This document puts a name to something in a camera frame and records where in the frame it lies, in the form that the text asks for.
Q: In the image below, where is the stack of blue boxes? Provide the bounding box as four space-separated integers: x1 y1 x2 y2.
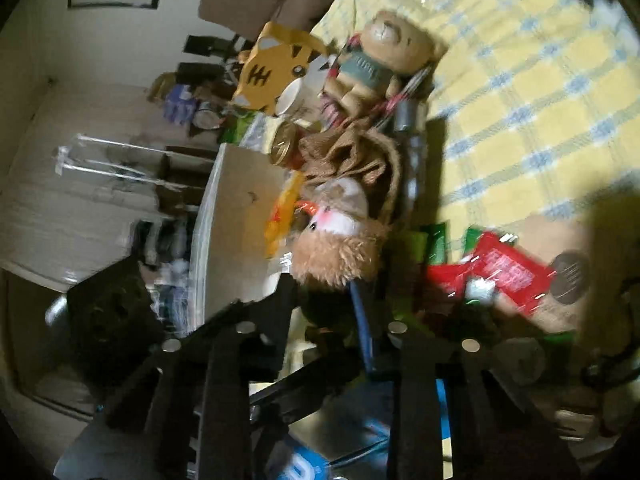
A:
165 85 198 123

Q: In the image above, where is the brown paper packet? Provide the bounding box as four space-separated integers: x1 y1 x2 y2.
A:
520 212 601 336

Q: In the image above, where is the red can with gold lid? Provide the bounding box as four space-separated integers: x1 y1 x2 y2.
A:
270 121 303 168

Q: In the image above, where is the red foil packet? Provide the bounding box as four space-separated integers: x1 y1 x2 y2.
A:
425 230 558 316

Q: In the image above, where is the yellow snack packet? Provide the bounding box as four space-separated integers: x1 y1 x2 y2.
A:
262 172 306 258

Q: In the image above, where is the tiger-shaped box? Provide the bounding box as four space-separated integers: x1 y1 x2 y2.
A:
235 21 328 117

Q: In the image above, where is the yellow checked tablecloth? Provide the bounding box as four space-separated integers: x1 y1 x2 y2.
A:
310 0 640 271

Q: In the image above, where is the white storage box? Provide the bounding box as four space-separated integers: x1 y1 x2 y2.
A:
190 142 301 336

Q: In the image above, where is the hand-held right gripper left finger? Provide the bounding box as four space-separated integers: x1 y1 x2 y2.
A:
145 277 301 480

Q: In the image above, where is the green sachet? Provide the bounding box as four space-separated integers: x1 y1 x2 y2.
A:
462 227 518 256
420 222 451 266

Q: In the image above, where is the brown plush toy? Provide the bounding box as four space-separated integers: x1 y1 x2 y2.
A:
290 180 388 291

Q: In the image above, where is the brown bear figurine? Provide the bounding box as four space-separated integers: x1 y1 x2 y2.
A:
325 10 436 111

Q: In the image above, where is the white pole rack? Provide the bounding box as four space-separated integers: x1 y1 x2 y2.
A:
55 132 166 186

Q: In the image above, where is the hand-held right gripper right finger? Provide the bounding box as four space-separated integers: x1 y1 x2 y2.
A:
350 282 576 480

